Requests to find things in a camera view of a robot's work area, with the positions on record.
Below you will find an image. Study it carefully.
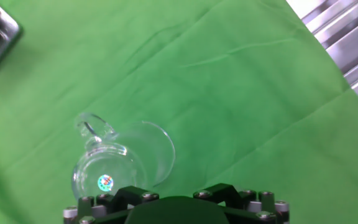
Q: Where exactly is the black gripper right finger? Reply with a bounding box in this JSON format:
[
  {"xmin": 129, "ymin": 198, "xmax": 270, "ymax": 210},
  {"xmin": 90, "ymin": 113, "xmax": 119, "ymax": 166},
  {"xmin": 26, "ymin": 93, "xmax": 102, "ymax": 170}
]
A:
[{"xmin": 193, "ymin": 182, "xmax": 291, "ymax": 224}]

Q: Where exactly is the green cloth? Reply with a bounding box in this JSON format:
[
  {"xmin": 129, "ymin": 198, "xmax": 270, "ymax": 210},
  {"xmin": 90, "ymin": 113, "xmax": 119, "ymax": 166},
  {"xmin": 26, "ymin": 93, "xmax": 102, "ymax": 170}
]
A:
[{"xmin": 0, "ymin": 0, "xmax": 358, "ymax": 224}]

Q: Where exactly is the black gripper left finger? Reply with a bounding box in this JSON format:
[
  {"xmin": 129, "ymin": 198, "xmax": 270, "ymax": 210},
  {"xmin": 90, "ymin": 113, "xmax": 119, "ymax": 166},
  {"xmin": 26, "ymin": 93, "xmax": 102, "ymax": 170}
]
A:
[{"xmin": 62, "ymin": 185, "xmax": 160, "ymax": 224}]

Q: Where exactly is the clear glass cup with handle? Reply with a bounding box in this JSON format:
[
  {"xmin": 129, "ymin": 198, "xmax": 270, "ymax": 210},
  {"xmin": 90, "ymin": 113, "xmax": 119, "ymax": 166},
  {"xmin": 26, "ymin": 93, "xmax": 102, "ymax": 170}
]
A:
[{"xmin": 70, "ymin": 112, "xmax": 177, "ymax": 202}]

